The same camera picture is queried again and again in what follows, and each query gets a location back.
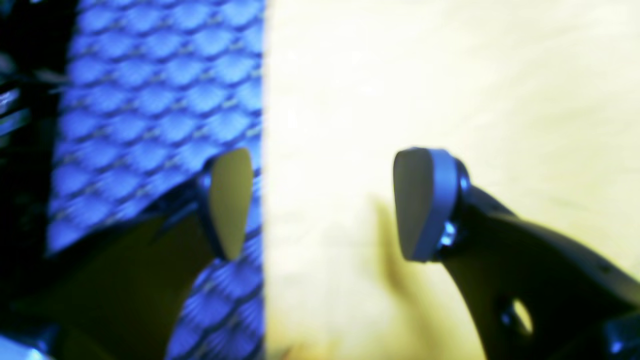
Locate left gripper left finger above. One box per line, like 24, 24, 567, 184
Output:
1, 148, 254, 360

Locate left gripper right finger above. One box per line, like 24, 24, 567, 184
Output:
392, 147, 640, 360

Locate yellow T-shirt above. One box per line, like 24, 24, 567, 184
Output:
262, 0, 640, 360

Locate blue fan-patterned table cloth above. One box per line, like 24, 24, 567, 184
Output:
46, 0, 266, 360

